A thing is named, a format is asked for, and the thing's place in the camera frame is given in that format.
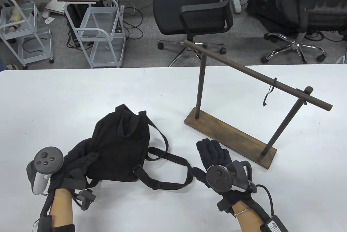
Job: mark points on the person's right hand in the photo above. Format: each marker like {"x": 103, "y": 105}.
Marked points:
{"x": 214, "y": 156}

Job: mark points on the person's left hand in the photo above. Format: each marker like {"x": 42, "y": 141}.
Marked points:
{"x": 69, "y": 161}

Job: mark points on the person's right middle finger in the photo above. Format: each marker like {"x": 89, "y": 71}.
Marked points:
{"x": 212, "y": 149}

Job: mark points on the person's left fingers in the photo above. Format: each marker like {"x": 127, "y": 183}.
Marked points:
{"x": 89, "y": 158}

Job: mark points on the person's right little finger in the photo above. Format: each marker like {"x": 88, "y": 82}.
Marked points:
{"x": 227, "y": 160}

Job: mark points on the person's right thumb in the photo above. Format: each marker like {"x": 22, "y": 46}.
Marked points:
{"x": 200, "y": 174}

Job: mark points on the black backpack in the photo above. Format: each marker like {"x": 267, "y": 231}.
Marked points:
{"x": 119, "y": 148}

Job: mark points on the person's left forearm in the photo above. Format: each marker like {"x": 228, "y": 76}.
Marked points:
{"x": 62, "y": 210}

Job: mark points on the person's right forearm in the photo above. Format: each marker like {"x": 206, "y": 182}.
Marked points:
{"x": 250, "y": 215}

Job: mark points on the dark grey controller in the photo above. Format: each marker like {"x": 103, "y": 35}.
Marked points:
{"x": 219, "y": 177}

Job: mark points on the dark wooden hanging rack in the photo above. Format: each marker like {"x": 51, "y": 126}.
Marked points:
{"x": 230, "y": 134}

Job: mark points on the grey and white controller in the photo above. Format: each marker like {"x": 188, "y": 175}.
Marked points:
{"x": 44, "y": 161}

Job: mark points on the black box with label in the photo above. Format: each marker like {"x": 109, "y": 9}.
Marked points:
{"x": 276, "y": 224}

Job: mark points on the black metal hook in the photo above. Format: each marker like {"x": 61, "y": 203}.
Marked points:
{"x": 272, "y": 88}

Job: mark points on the white metal mesh cart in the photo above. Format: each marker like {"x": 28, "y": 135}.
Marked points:
{"x": 103, "y": 26}

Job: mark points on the white cart with plush toy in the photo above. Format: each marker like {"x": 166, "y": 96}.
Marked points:
{"x": 25, "y": 39}

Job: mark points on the black computer tower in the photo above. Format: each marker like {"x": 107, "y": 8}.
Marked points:
{"x": 74, "y": 23}

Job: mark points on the black mesh office chair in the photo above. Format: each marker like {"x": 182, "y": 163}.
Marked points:
{"x": 189, "y": 7}

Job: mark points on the white desk foot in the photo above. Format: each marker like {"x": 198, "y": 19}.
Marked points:
{"x": 237, "y": 3}
{"x": 52, "y": 5}

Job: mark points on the beige plush toy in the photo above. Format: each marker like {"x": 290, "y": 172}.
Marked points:
{"x": 15, "y": 18}

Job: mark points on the black chair with chrome base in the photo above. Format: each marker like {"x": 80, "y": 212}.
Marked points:
{"x": 298, "y": 4}

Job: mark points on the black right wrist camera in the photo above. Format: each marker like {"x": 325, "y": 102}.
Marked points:
{"x": 222, "y": 206}

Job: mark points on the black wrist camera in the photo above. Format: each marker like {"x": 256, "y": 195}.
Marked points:
{"x": 86, "y": 198}
{"x": 222, "y": 206}

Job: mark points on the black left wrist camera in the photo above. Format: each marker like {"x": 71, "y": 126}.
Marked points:
{"x": 86, "y": 198}

